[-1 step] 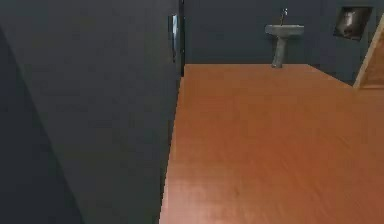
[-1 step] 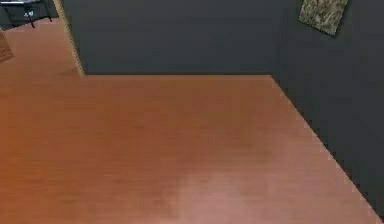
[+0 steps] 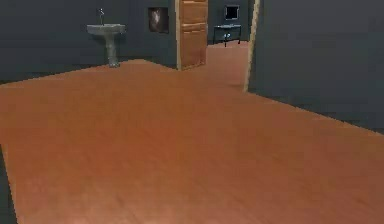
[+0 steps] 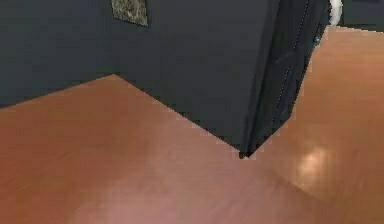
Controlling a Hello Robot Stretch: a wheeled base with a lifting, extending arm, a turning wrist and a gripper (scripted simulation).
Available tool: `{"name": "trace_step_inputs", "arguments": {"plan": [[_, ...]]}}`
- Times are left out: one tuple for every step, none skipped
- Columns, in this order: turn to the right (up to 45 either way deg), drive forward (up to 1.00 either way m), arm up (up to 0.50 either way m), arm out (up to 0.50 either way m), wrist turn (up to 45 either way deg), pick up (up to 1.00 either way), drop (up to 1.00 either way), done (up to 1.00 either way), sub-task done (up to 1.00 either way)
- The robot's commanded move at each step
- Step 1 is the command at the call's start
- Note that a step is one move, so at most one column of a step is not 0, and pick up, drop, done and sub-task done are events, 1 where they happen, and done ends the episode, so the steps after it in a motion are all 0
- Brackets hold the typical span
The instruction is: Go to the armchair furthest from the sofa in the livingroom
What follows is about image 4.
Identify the dark grey room door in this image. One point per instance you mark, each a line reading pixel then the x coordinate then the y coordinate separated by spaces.
pixel 286 76

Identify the white rounded object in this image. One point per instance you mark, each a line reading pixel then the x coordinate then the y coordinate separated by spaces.
pixel 335 11

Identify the grey framed wall picture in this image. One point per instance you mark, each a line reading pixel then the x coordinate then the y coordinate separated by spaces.
pixel 130 10

